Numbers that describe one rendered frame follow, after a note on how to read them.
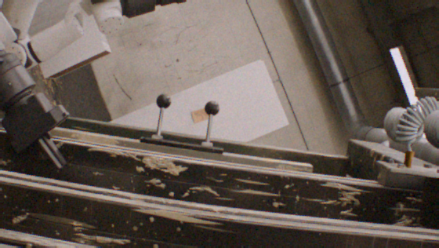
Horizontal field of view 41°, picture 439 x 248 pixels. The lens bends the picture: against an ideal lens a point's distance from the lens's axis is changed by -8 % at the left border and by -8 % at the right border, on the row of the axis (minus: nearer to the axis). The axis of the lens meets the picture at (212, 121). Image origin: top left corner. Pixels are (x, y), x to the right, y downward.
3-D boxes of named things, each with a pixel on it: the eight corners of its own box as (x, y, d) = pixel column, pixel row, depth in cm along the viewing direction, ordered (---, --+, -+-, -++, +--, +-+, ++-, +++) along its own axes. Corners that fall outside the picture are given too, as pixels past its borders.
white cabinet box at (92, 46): (38, 32, 682) (94, 6, 680) (54, 79, 684) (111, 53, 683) (26, 29, 636) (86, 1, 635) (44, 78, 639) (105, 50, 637)
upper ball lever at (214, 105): (197, 153, 155) (204, 103, 161) (213, 155, 155) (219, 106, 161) (198, 147, 151) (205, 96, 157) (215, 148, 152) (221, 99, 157)
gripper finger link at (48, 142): (59, 168, 101) (38, 137, 101) (63, 165, 105) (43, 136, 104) (67, 162, 101) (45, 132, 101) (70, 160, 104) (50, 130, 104)
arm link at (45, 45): (75, 46, 149) (13, 86, 151) (78, 36, 159) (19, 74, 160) (54, 11, 145) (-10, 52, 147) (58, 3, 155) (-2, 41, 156)
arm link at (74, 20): (124, 16, 153) (78, 45, 154) (114, -6, 158) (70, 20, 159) (114, 3, 148) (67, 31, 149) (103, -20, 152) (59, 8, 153)
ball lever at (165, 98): (148, 145, 155) (157, 97, 161) (164, 147, 155) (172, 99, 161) (148, 139, 151) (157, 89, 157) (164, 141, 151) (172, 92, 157)
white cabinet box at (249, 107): (56, 146, 584) (257, 62, 581) (79, 202, 586) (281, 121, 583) (39, 151, 523) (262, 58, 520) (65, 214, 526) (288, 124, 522)
